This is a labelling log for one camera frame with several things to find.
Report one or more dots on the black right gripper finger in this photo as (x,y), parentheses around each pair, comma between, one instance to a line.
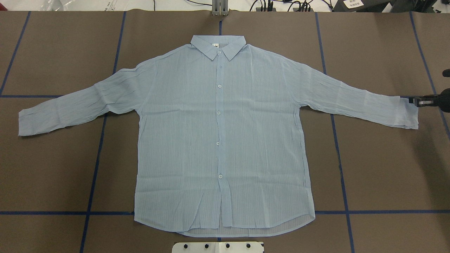
(423,101)

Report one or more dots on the white camera pole base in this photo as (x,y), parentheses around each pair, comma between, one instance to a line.
(219,247)

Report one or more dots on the light blue button shirt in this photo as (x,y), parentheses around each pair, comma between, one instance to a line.
(221,149)

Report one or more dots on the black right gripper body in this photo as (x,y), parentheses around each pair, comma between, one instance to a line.
(443,103)

